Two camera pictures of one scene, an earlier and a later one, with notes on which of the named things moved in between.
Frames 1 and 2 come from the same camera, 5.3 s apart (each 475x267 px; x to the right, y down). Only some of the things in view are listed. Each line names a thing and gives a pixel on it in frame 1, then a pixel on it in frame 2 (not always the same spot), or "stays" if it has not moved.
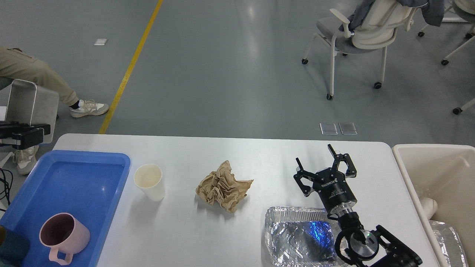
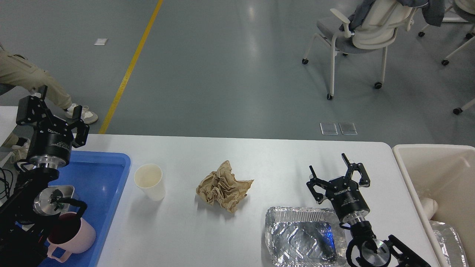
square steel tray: x=20 y=102 to x=46 y=206
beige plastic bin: x=446 y=174 stays
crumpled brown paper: x=221 y=187 stays
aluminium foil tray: x=300 y=237 stays
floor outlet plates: x=328 y=128 stays
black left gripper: x=23 y=138 to x=50 y=145
